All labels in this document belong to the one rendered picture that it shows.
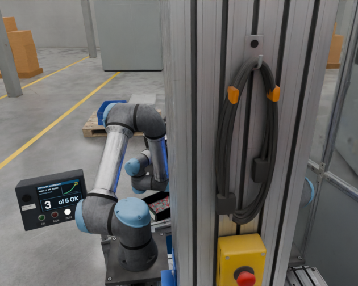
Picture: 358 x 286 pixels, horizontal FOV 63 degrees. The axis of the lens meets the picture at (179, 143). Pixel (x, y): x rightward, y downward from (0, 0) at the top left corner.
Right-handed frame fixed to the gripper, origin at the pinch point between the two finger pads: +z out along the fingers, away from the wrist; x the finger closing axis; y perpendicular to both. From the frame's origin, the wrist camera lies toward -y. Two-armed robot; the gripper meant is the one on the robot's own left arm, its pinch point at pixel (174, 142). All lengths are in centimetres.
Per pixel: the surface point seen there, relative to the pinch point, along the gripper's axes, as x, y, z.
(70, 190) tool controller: -3, 9, -63
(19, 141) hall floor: 79, 359, 83
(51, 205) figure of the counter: 1, 13, -71
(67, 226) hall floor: 104, 136, -3
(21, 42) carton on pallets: -60, 734, 344
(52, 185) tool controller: -7, 13, -68
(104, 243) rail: 34, 10, -53
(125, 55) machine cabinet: 12, 534, 527
